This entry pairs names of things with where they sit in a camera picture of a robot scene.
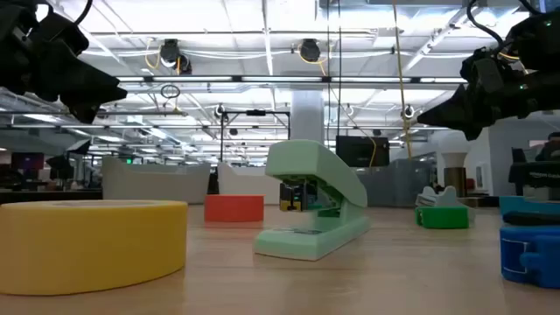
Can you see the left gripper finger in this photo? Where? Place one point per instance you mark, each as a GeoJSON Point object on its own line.
{"type": "Point", "coordinates": [87, 85]}
{"type": "Point", "coordinates": [86, 113]}

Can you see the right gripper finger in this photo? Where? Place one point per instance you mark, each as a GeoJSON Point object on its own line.
{"type": "Point", "coordinates": [471, 133]}
{"type": "Point", "coordinates": [450, 114]}

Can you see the light blue staple remover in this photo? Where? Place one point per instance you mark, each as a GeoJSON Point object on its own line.
{"type": "Point", "coordinates": [446, 197]}

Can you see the green tape roll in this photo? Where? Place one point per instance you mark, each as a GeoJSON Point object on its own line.
{"type": "Point", "coordinates": [444, 218]}

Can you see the blue tape roll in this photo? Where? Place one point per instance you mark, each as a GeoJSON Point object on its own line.
{"type": "Point", "coordinates": [525, 205]}

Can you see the yellow tape roll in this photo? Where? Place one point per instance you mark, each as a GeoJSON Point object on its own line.
{"type": "Point", "coordinates": [87, 249]}

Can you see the mint green stapler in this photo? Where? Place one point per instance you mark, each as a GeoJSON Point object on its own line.
{"type": "Point", "coordinates": [315, 162]}

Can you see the small blue stapler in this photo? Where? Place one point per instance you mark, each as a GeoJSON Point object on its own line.
{"type": "Point", "coordinates": [542, 262]}

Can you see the orange tape roll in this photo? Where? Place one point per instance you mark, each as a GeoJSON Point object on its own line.
{"type": "Point", "coordinates": [234, 209]}

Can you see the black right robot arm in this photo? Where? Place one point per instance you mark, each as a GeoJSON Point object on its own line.
{"type": "Point", "coordinates": [538, 39]}

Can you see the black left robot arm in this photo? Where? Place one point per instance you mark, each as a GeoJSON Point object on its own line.
{"type": "Point", "coordinates": [11, 44]}

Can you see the black studio light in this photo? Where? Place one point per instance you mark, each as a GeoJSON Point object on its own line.
{"type": "Point", "coordinates": [61, 168]}

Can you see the dark purple screen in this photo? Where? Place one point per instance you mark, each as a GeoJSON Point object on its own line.
{"type": "Point", "coordinates": [27, 161]}

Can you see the smoky brown plastic bin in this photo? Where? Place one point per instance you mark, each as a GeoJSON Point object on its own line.
{"type": "Point", "coordinates": [394, 186]}

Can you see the clear grey plastic bin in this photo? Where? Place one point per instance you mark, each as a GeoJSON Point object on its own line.
{"type": "Point", "coordinates": [153, 184]}

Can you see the tall black box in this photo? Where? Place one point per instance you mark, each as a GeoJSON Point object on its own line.
{"type": "Point", "coordinates": [359, 151]}

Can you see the white building column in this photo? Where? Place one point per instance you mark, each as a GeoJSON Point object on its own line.
{"type": "Point", "coordinates": [306, 118]}

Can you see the white plastic bin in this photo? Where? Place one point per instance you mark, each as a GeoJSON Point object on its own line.
{"type": "Point", "coordinates": [245, 181]}

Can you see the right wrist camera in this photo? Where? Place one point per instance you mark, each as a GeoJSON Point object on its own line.
{"type": "Point", "coordinates": [485, 70]}

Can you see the black metal table frame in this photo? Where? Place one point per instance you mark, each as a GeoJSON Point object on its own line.
{"type": "Point", "coordinates": [44, 197]}

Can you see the black camera rig frame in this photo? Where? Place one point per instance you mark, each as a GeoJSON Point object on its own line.
{"type": "Point", "coordinates": [256, 112]}

